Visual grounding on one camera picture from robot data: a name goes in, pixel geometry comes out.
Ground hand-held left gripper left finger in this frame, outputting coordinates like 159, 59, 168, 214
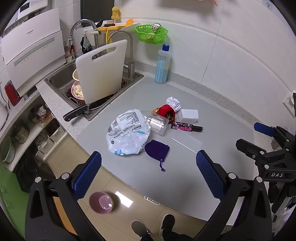
25, 151, 109, 241

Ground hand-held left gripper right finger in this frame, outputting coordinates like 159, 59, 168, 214
193, 149, 273, 241

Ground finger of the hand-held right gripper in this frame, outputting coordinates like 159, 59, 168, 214
254, 122, 296, 149
235, 138, 284, 165

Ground pink waste bin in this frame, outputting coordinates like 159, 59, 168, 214
89, 191, 114, 215

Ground clear plastic sheet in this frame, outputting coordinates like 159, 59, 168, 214
172, 133, 203, 153

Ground black and pink tube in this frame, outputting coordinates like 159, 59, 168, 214
171, 122, 204, 133

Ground white printed plastic bag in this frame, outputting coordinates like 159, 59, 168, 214
106, 109, 151, 156

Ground purple drawstring pouch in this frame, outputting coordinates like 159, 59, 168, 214
145, 139, 170, 172

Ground white foam block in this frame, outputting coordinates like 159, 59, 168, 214
180, 109, 199, 124

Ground clear plastic bottle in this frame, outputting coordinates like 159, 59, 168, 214
141, 111, 172, 136

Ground red fabric ornament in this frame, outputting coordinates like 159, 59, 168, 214
152, 104, 177, 121

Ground white paper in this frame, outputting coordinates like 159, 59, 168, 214
166, 97, 181, 113

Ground person's right forearm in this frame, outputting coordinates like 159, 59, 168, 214
276, 196, 296, 220

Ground person's left shoe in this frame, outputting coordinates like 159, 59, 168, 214
131, 219, 152, 240

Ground person's legs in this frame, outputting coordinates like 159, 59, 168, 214
141, 228, 193, 241

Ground glass jar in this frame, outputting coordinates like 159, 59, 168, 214
28, 105, 48, 124

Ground green cabinet door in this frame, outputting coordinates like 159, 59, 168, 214
0, 166, 31, 234

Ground steel pot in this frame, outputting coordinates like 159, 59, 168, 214
10, 119, 31, 144

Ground pink plate with food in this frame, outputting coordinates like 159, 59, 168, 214
71, 81, 85, 100

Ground green enamel bowl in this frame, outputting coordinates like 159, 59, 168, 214
0, 136, 16, 163

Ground white open shelf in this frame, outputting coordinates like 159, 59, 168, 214
0, 89, 68, 167

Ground stainless steel sink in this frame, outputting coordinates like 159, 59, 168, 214
44, 61, 145, 121

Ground white cutting board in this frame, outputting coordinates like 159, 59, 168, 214
75, 39, 128, 104

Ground red container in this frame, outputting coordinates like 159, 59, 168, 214
4, 82, 22, 107

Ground short chrome faucet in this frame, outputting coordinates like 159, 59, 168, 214
106, 30, 137, 80

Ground blue-capped dish soap bottle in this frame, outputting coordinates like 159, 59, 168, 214
154, 44, 172, 84

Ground dark dish cloth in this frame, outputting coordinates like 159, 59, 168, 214
80, 35, 93, 54

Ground white countertop dishwasher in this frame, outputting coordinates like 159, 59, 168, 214
0, 7, 67, 98

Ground green plastic basket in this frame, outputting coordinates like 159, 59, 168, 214
135, 24, 168, 44

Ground tall chrome faucet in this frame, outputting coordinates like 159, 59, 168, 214
68, 19, 100, 47

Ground white wall outlet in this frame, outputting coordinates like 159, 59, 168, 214
282, 92, 296, 112

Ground black-handled kitchen knife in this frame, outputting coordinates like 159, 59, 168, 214
63, 103, 90, 122

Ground metal cabinet handle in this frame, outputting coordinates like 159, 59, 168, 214
144, 196, 161, 206

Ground black cable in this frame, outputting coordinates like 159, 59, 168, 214
0, 91, 11, 131

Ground white wall appliance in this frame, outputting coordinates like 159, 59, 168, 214
17, 0, 54, 19

